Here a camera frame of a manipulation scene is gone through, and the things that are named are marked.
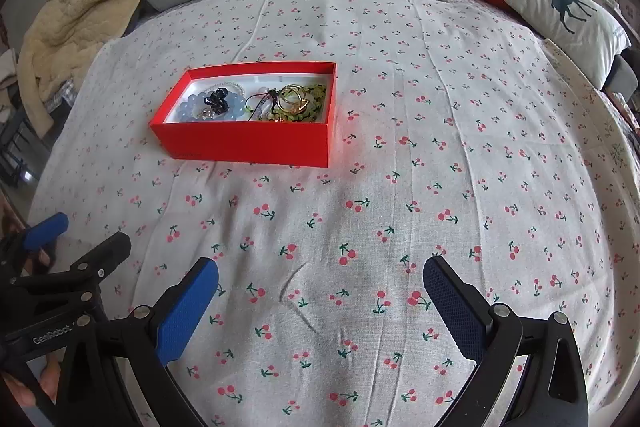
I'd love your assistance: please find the blue bead bracelet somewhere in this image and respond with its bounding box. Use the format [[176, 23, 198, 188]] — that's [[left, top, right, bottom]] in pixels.
[[174, 86, 249, 122]]

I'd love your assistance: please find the black hair claw clip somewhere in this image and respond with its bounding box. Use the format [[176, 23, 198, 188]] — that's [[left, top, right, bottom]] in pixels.
[[203, 88, 229, 118]]

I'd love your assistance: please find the thin multicolour bead bracelet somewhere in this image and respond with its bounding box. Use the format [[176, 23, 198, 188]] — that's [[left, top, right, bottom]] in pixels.
[[244, 89, 281, 122]]

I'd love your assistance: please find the green beaded cord bracelet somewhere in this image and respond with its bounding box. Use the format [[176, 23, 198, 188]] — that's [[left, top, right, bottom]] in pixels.
[[257, 83, 329, 124]]

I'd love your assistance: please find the gold ring hair clip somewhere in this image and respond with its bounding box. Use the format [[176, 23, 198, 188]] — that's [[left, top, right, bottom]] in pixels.
[[276, 84, 309, 116]]

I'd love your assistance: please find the left hand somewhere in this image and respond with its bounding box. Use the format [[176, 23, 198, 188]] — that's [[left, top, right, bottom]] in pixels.
[[0, 351, 64, 410]]

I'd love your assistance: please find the beige quilted blanket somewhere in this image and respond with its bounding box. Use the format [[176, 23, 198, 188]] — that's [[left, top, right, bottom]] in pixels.
[[16, 0, 141, 138]]

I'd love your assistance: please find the cherry print bed sheet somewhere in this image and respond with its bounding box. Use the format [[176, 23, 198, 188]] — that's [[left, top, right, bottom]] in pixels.
[[29, 0, 639, 426]]

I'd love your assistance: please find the red open gift box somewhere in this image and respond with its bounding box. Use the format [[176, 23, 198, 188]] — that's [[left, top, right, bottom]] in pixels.
[[150, 61, 337, 168]]

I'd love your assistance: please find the white deer print pillow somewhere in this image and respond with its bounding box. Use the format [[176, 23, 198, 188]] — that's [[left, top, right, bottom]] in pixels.
[[503, 0, 631, 89]]

